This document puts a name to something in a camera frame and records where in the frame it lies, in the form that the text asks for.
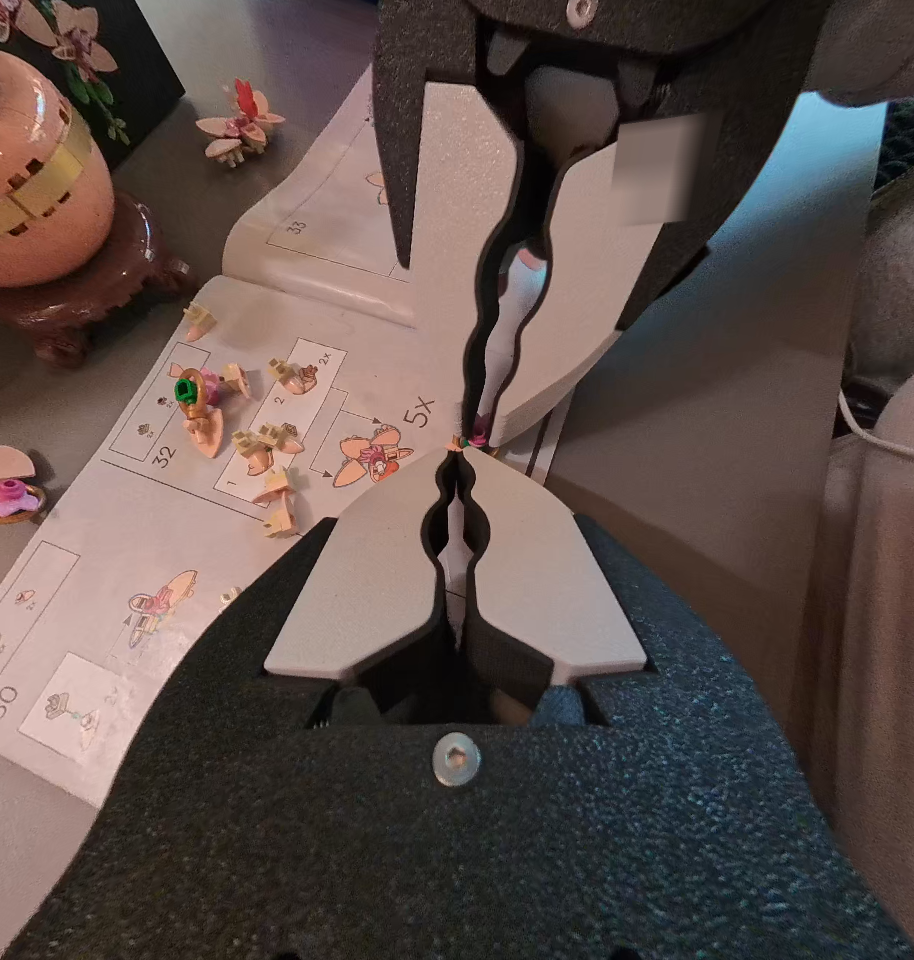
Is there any assembled brick orchid flower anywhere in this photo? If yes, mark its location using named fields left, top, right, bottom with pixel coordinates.
left=196, top=77, right=287, bottom=168

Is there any pink flower on gold ring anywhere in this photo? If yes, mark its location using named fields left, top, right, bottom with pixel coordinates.
left=0, top=444, right=49, bottom=525

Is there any grey desk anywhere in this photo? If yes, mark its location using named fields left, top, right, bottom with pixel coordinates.
left=0, top=0, right=889, bottom=960

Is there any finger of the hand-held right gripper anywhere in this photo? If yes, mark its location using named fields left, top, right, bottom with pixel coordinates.
left=410, top=81, right=529, bottom=440
left=487, top=138, right=683, bottom=445

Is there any white cord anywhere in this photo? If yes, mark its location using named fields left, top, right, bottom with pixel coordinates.
left=839, top=386, right=914, bottom=459

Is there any person's right forearm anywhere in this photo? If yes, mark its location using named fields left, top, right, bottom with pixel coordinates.
left=805, top=0, right=914, bottom=106

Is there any person in beige hoodie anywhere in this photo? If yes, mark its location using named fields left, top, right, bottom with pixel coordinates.
left=794, top=172, right=914, bottom=960

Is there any dark box with flower print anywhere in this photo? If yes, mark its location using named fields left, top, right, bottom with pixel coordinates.
left=0, top=0, right=186, bottom=172

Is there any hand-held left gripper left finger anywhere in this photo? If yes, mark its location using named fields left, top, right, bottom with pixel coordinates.
left=265, top=452, right=458, bottom=717

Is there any brick instruction booklet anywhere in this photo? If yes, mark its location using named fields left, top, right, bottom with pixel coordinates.
left=0, top=63, right=578, bottom=807

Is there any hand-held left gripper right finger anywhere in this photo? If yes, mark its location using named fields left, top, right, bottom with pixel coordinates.
left=460, top=453, right=647, bottom=710

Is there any black mesh chair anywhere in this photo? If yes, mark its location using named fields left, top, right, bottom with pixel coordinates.
left=873, top=101, right=914, bottom=192

